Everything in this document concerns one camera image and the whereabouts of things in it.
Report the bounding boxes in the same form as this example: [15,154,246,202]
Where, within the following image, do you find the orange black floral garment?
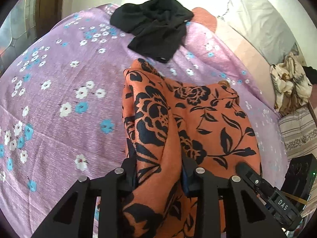
[119,59,262,237]

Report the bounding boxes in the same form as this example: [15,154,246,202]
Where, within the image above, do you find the striped pillow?
[277,106,317,219]

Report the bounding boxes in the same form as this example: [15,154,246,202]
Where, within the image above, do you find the pink maroon cushion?
[302,65,317,127]

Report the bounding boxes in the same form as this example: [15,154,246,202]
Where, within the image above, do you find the purple floral bed sheet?
[1,5,287,237]

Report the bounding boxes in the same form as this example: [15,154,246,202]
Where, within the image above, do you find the cream brown floral cloth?
[270,52,312,116]

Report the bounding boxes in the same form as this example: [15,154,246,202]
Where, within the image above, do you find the pink orange mattress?
[192,8,276,107]

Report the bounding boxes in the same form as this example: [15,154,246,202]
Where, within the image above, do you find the grey pillow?
[219,0,299,64]

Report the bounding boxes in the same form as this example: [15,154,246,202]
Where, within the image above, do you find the black crumpled garment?
[110,0,193,63]

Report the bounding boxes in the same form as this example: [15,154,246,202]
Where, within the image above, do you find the wooden glass-panel door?
[1,0,63,74]

